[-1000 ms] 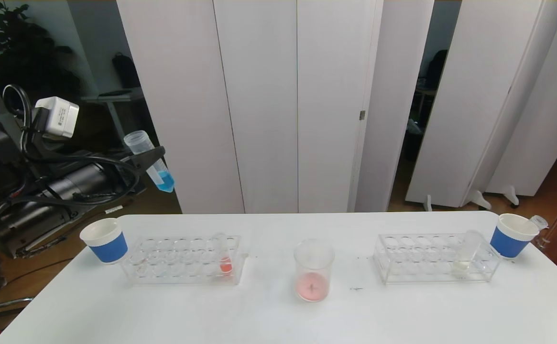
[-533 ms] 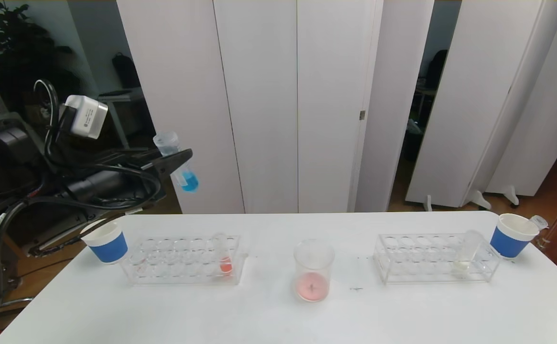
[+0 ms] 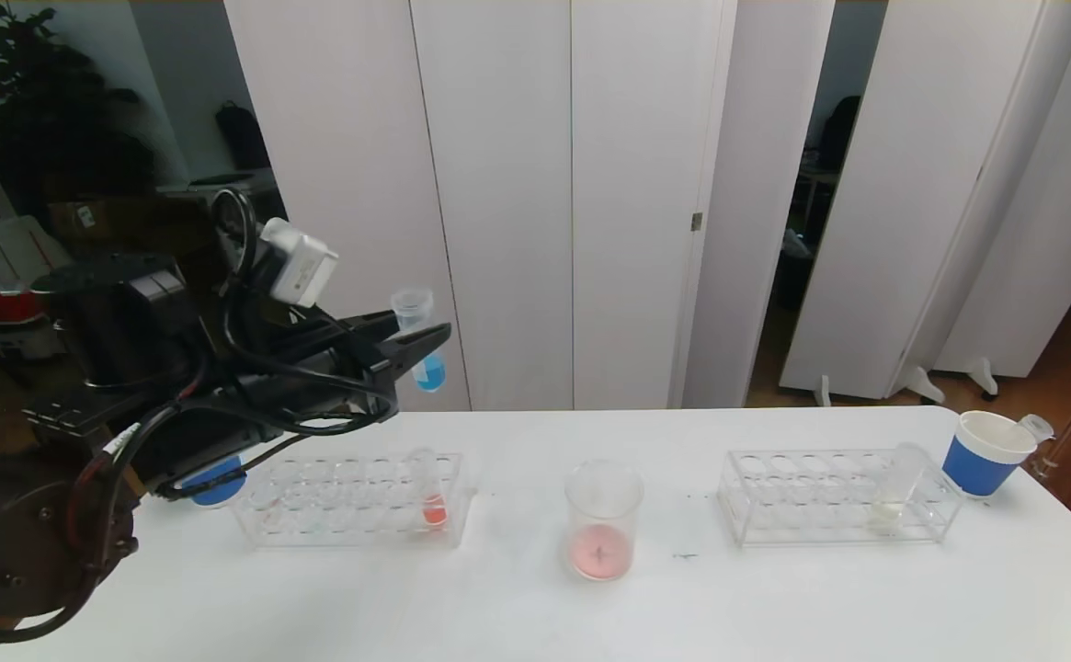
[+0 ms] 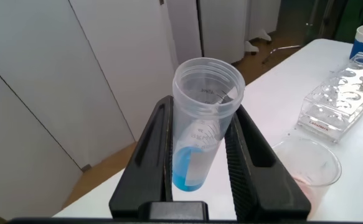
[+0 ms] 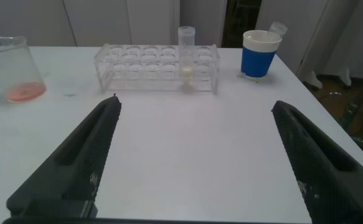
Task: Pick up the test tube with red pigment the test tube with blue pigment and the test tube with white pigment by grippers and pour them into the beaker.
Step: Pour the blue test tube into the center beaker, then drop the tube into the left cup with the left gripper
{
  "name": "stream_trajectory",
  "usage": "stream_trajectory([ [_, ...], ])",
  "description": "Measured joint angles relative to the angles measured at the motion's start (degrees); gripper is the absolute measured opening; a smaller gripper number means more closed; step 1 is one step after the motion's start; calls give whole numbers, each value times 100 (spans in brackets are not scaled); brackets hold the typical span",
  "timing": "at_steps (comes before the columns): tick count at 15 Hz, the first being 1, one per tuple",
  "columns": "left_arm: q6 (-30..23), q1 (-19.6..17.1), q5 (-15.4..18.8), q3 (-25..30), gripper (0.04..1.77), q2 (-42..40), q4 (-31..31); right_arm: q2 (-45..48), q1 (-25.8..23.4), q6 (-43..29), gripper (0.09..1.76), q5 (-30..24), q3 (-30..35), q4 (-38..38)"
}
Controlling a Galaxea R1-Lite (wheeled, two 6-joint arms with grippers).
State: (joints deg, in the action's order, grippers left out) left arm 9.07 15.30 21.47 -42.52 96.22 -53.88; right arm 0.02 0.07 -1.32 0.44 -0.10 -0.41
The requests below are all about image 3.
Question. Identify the black chair behind partitions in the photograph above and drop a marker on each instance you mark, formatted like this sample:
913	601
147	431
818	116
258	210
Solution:
838	133

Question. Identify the white folding partition with hinge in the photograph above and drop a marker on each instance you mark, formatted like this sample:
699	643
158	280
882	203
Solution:
498	184

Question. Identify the test tube with blue liquid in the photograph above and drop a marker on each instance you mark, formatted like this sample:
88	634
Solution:
429	372

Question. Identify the test tube with yellowish liquid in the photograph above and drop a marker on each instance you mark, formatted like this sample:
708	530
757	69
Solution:
892	504

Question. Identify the clear acrylic test tube rack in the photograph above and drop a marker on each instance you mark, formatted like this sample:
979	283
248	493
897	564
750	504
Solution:
829	515
360	515

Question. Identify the white machine base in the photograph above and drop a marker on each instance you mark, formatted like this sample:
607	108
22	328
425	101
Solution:
2	257

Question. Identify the blue and white paper cup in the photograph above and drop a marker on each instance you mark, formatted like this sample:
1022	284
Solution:
213	487
974	466

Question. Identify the clear glass beaker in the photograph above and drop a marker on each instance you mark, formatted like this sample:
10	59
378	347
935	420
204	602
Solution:
601	547

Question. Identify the clear plastic test tube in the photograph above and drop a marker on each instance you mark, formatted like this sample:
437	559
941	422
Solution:
1036	427

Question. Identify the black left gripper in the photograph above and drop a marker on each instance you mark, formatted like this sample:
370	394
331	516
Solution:
371	371

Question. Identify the test tube with red liquid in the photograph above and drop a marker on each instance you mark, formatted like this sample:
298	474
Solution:
434	511

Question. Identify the white standing desk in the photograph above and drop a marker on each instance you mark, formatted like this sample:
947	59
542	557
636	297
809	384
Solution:
195	188

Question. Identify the dark green potted plant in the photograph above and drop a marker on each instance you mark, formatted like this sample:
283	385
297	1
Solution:
48	110

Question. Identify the white folding partition with feet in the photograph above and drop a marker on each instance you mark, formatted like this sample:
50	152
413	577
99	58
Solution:
912	184

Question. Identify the black backpack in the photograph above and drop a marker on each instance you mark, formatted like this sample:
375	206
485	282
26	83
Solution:
241	138

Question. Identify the brown cardboard box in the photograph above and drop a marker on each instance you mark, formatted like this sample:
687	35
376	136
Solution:
85	219

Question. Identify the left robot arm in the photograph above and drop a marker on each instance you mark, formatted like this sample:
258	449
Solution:
112	322

